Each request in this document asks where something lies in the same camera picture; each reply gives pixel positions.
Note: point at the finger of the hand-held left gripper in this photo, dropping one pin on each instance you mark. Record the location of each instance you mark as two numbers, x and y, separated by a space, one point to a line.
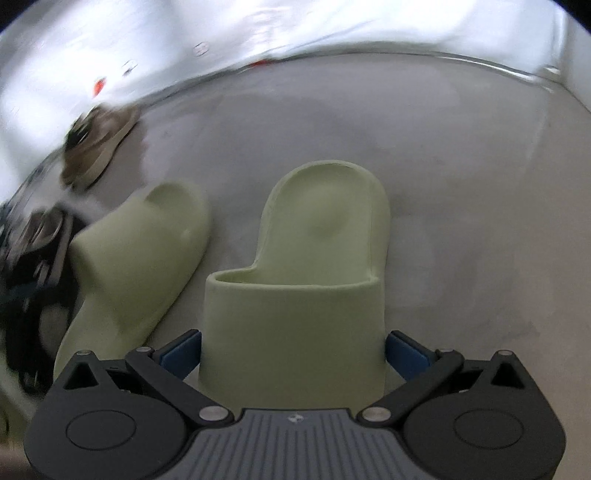
37 332

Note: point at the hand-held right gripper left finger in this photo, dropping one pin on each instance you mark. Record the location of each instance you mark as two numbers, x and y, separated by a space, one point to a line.
182 353

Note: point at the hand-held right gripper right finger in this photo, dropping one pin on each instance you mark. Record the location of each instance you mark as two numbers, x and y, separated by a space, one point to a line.
406 353

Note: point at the light green slide sandal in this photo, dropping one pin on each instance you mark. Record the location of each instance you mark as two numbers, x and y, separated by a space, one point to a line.
138 258
295 323

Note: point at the beige sneaker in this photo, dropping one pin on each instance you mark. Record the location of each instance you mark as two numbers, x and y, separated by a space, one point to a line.
97 152

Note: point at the white printed curtain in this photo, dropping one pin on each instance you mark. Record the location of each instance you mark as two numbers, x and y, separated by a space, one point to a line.
138 46

